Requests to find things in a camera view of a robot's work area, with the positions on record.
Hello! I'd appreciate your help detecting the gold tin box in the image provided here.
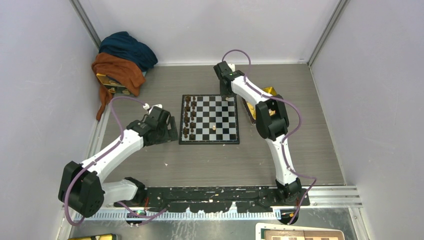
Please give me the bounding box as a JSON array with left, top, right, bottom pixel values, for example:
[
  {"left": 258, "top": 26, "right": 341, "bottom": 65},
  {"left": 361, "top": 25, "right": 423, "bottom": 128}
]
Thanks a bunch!
[{"left": 242, "top": 86, "right": 282, "bottom": 127}]

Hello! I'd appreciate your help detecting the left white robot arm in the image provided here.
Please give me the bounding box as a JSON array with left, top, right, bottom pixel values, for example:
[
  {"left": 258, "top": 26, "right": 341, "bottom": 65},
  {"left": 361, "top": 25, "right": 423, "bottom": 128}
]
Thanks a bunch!
[{"left": 58, "top": 105, "right": 178, "bottom": 218}]

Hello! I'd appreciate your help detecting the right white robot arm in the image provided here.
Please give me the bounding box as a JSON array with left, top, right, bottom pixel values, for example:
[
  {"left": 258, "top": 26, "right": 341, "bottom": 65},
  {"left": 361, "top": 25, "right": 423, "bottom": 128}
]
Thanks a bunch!
[{"left": 213, "top": 61, "right": 302, "bottom": 206}]

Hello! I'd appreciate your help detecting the dark wooden chess pieces row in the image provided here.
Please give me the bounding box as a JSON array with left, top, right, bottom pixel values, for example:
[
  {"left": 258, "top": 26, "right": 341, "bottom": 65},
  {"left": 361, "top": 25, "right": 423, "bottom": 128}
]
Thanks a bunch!
[{"left": 182, "top": 95, "right": 197, "bottom": 141}]

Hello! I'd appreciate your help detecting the wooden board corner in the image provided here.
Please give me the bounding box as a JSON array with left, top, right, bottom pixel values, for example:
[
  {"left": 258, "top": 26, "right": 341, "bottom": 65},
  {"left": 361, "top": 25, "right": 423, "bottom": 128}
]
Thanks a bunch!
[{"left": 255, "top": 223, "right": 345, "bottom": 240}]

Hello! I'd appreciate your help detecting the black and white chessboard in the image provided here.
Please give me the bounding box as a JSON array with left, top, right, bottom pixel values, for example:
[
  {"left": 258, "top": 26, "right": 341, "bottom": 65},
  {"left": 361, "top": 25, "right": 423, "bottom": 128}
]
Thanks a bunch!
[{"left": 179, "top": 94, "right": 240, "bottom": 145}]

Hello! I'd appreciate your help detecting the yellow patterned box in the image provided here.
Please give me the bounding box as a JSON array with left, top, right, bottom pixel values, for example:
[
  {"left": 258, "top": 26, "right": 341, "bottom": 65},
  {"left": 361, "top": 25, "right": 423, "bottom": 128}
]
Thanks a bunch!
[{"left": 96, "top": 73, "right": 134, "bottom": 96}]

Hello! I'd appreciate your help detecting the orange cloth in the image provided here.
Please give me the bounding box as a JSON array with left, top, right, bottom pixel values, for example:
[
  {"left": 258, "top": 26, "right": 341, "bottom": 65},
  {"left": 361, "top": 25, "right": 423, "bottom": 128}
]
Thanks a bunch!
[{"left": 91, "top": 52, "right": 146, "bottom": 121}]

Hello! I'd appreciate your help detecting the dark blue cloth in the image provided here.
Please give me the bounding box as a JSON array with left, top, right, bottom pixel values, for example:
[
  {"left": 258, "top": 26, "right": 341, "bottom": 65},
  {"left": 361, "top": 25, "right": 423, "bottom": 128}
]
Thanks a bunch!
[{"left": 98, "top": 31, "right": 159, "bottom": 72}]

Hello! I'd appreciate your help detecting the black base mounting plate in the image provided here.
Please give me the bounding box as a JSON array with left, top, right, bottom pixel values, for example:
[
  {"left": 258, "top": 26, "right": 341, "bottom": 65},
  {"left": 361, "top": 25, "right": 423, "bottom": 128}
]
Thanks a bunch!
[{"left": 123, "top": 186, "right": 306, "bottom": 213}]

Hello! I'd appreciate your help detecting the gold tin lid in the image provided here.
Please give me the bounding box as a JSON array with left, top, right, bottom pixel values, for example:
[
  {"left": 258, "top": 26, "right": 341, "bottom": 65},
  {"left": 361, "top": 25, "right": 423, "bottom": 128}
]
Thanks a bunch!
[{"left": 68, "top": 233, "right": 118, "bottom": 240}]

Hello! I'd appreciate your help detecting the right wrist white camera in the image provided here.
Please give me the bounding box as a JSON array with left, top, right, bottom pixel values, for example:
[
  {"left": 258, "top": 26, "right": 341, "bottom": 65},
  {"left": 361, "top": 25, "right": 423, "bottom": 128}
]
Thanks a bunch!
[{"left": 227, "top": 63, "right": 236, "bottom": 72}]

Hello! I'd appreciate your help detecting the wrist white camera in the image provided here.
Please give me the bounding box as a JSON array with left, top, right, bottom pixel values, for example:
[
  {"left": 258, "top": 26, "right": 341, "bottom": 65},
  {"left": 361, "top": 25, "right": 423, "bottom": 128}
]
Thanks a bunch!
[
  {"left": 148, "top": 104, "right": 163, "bottom": 114},
  {"left": 227, "top": 63, "right": 236, "bottom": 72}
]

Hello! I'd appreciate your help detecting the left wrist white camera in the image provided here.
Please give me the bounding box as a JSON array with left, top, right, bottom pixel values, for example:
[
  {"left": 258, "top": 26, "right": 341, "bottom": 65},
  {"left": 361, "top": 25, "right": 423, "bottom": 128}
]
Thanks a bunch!
[{"left": 148, "top": 104, "right": 163, "bottom": 114}]

